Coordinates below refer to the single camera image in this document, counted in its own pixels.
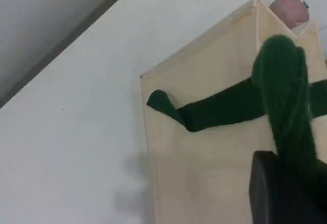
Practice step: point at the pink peach with green leaf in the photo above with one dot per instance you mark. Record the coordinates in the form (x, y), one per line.
(287, 9)

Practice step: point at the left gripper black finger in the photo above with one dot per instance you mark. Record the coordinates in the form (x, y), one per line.
(281, 201)

